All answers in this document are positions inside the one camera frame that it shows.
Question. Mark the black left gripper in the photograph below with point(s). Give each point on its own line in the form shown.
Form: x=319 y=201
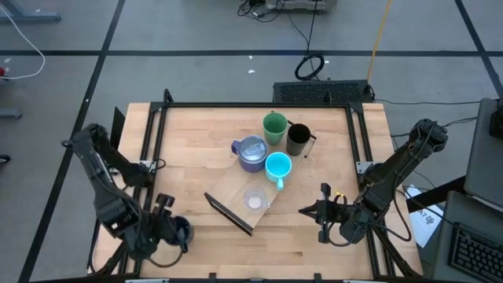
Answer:
x=157 y=236

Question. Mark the tall black cup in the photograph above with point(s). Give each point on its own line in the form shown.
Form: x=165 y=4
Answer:
x=298 y=137

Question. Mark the grey floor foot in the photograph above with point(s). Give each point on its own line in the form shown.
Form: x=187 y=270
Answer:
x=9 y=114

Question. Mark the black device on desk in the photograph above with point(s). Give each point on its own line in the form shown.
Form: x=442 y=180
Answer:
x=497 y=126

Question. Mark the grey power strip box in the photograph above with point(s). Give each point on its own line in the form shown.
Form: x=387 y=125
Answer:
x=294 y=4

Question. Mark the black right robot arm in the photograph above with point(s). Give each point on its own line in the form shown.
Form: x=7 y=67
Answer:
x=401 y=165

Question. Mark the small red object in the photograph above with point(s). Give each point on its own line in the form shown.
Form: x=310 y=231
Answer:
x=2 y=71

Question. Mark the grey side desk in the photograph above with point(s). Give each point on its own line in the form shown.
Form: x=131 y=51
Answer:
x=452 y=212

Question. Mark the green plastic cup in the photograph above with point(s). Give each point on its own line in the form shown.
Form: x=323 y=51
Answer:
x=274 y=126

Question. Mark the black keyboard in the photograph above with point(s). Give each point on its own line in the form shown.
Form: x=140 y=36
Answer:
x=475 y=255

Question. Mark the grey metal mounting plate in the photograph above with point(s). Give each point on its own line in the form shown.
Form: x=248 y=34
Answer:
x=362 y=167
x=146 y=164

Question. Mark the purple tumbler with lid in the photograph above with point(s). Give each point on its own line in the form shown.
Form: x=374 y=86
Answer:
x=251 y=153

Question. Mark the wooden tray board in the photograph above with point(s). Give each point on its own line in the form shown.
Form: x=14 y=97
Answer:
x=232 y=188

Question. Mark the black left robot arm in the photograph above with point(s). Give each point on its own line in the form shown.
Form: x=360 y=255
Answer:
x=102 y=188

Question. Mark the black metal table frame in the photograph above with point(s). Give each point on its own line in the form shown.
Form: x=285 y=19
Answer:
x=255 y=105

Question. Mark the grey flat monitor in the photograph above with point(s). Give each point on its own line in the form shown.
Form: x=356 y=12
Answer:
x=483 y=157

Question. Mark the white paper sheet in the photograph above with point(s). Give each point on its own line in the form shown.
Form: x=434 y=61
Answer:
x=426 y=224

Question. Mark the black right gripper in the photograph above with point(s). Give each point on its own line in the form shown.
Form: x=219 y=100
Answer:
x=347 y=220

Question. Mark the dark blue mug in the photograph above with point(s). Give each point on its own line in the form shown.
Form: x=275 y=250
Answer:
x=190 y=230

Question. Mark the black table clamp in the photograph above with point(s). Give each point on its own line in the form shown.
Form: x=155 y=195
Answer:
x=318 y=277
x=212 y=277

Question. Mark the small clear glass cup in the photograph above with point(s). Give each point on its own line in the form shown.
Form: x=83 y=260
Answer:
x=255 y=199

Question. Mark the grey table leg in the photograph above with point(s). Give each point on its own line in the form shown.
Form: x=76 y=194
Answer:
x=31 y=17

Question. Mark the teal ceramic mug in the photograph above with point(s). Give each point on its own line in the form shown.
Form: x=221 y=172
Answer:
x=278 y=167

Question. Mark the yellow tag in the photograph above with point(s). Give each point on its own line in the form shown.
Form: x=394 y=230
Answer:
x=340 y=194

